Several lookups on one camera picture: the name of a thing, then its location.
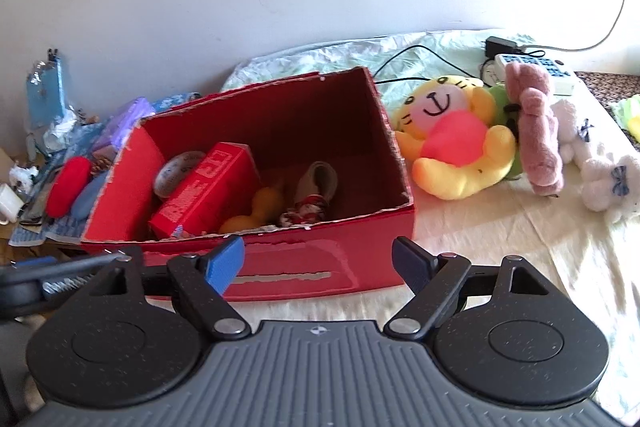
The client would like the clear crinkled plastic wrap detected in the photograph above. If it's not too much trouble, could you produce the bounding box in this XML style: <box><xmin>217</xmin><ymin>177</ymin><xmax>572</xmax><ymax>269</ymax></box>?
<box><xmin>42</xmin><ymin>112</ymin><xmax>88</xmax><ymax>152</ymax></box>

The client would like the pink plush toy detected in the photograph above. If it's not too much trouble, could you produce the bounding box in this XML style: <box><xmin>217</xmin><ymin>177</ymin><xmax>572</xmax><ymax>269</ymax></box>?
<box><xmin>504</xmin><ymin>63</ymin><xmax>565</xmax><ymax>198</ymax></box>

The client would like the blue oval case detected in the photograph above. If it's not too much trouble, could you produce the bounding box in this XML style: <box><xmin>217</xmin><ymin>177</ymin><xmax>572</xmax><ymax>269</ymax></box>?
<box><xmin>74</xmin><ymin>169</ymin><xmax>111</xmax><ymax>220</ymax></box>

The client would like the yellow tiger plush toy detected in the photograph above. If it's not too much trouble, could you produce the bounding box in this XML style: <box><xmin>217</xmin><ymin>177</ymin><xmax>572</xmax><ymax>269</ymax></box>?
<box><xmin>392</xmin><ymin>76</ymin><xmax>517</xmax><ymax>201</ymax></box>

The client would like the red oval case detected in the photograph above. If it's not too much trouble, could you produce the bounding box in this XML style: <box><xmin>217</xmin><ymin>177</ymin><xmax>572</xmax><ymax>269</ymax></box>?
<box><xmin>46</xmin><ymin>156</ymin><xmax>92</xmax><ymax>218</ymax></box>

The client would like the white plastic cup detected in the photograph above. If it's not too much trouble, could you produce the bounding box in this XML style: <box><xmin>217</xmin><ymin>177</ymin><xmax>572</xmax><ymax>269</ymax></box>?
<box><xmin>0</xmin><ymin>183</ymin><xmax>26</xmax><ymax>225</ymax></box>

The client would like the black power adapter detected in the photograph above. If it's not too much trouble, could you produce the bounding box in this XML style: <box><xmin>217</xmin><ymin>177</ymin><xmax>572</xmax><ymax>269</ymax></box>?
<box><xmin>484</xmin><ymin>36</ymin><xmax>521</xmax><ymax>56</ymax></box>

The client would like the clear packing tape roll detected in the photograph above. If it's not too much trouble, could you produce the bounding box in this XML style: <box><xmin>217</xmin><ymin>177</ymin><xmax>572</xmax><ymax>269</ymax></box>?
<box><xmin>153</xmin><ymin>151</ymin><xmax>208</xmax><ymax>198</ymax></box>

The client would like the red cardboard box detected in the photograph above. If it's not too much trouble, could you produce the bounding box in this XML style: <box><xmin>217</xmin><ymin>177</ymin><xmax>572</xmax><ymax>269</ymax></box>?
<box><xmin>80</xmin><ymin>66</ymin><xmax>416</xmax><ymax>303</ymax></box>

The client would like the yellow green plush toy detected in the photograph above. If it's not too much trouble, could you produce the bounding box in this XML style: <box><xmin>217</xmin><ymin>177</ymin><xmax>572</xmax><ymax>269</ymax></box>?
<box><xmin>612</xmin><ymin>94</ymin><xmax>640</xmax><ymax>140</ymax></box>

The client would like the small red printed carton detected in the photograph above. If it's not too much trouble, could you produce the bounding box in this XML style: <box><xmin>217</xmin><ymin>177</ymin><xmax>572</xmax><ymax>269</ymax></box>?
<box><xmin>148</xmin><ymin>142</ymin><xmax>261</xmax><ymax>240</ymax></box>

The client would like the brown wooden gourd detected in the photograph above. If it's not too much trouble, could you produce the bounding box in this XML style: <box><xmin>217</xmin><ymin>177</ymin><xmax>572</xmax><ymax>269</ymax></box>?
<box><xmin>218</xmin><ymin>187</ymin><xmax>286</xmax><ymax>235</ymax></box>

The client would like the white plush toy blue bow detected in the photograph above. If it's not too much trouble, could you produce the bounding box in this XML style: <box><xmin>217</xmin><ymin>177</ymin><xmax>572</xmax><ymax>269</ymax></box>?
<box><xmin>582</xmin><ymin>152</ymin><xmax>640</xmax><ymax>224</ymax></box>
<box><xmin>550</xmin><ymin>99</ymin><xmax>598</xmax><ymax>162</ymax></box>

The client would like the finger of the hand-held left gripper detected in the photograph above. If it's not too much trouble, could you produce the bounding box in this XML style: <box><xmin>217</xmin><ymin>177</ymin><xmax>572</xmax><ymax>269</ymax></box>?
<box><xmin>0</xmin><ymin>251</ymin><xmax>126</xmax><ymax>320</ymax></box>

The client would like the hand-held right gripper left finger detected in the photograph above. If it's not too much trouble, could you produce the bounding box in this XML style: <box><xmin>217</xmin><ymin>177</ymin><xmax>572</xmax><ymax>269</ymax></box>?
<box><xmin>80</xmin><ymin>234</ymin><xmax>251</xmax><ymax>342</ymax></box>

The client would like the dark patterned cloth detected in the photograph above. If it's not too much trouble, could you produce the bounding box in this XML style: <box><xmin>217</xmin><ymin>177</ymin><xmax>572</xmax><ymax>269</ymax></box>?
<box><xmin>575</xmin><ymin>71</ymin><xmax>640</xmax><ymax>152</ymax></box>

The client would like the white power strip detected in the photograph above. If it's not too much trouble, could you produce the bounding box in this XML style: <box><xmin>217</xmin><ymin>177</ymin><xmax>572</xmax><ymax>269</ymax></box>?
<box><xmin>494</xmin><ymin>53</ymin><xmax>577</xmax><ymax>96</ymax></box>

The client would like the light blue bag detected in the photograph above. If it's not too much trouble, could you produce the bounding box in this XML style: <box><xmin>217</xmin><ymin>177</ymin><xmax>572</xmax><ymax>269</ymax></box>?
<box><xmin>25</xmin><ymin>49</ymin><xmax>76</xmax><ymax>158</ymax></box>

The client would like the black adapter cable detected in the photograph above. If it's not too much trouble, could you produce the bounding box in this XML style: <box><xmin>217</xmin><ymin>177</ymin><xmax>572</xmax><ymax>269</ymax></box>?
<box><xmin>374</xmin><ymin>44</ymin><xmax>483</xmax><ymax>84</ymax></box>

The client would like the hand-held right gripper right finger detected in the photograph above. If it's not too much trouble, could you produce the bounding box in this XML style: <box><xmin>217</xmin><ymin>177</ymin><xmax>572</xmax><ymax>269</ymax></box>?
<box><xmin>382</xmin><ymin>236</ymin><xmax>556</xmax><ymax>342</ymax></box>

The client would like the purple tissue pack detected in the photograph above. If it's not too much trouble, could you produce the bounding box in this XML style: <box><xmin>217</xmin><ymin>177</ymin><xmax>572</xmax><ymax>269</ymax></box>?
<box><xmin>92</xmin><ymin>97</ymin><xmax>157</xmax><ymax>158</ymax></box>

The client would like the small white toy figure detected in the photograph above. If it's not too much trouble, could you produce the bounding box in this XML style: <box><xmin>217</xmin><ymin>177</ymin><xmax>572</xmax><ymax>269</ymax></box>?
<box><xmin>9</xmin><ymin>164</ymin><xmax>41</xmax><ymax>190</ymax></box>

